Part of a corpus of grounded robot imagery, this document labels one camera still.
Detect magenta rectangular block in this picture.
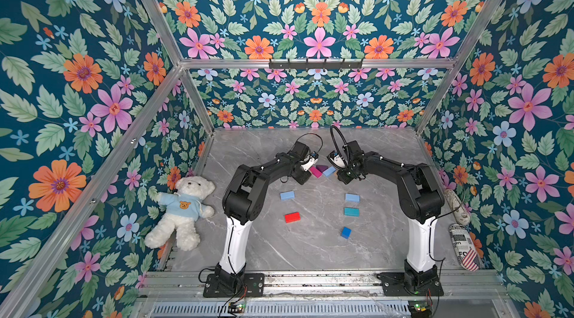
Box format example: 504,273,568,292
309,166,322,178

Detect light blue block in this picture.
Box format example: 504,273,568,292
345,193,360,203
280,191,295,201
322,166,337,177

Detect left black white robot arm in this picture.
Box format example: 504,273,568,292
215,142,318,279

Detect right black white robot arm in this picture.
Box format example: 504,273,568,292
327,141,445,273

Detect teal rectangular block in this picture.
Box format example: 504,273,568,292
344,207,360,217

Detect red rectangular block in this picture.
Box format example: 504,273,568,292
284,212,301,223

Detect blue square block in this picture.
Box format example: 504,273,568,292
341,227,352,240

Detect white teddy bear blue shirt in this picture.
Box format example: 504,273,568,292
144,176,215,251

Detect printed drink can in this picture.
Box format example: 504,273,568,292
449,224,481,272

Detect black hook rail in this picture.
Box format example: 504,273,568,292
268,59,363,71

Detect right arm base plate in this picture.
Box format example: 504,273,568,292
376,272,445,297

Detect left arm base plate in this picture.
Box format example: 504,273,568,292
203,273,265,298

